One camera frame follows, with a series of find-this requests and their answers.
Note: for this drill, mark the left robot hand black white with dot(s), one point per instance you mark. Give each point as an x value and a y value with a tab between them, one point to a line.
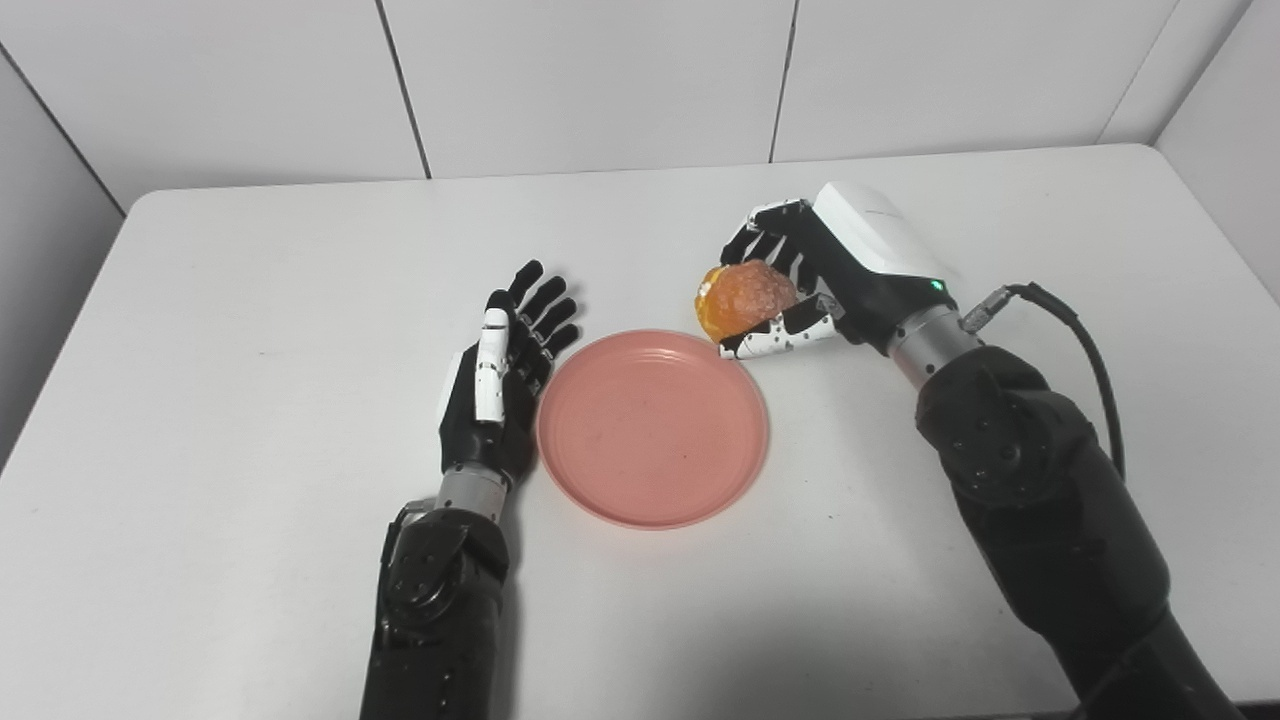
500	400

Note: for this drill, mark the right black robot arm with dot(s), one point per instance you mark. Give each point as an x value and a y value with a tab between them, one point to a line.
1040	500

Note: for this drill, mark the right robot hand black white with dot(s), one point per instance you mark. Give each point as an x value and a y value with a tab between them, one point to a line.
850	270

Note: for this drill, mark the pink round plate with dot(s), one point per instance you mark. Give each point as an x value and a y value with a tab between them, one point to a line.
652	430

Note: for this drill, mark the orange cream puff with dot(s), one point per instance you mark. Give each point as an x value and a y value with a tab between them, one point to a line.
745	298

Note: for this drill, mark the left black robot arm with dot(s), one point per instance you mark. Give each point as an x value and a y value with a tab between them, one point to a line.
440	600

